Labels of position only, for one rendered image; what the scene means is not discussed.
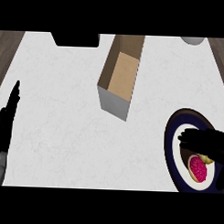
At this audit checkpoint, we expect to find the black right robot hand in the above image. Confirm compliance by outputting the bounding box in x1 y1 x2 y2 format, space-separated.
176 127 224 192

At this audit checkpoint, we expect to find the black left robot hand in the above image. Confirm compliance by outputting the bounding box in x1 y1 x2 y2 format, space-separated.
0 79 22 155

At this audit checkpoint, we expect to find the dark blue rimmed plate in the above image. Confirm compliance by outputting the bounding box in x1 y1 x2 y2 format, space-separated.
161 107 224 195

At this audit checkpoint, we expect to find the open cardboard box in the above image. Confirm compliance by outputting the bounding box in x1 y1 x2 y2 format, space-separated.
95 34 145 123

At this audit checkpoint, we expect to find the pale grey round object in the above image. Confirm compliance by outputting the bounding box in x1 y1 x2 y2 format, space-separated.
179 37 206 47

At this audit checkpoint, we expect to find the black appliance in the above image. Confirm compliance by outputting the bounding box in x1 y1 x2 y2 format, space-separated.
50 32 101 48

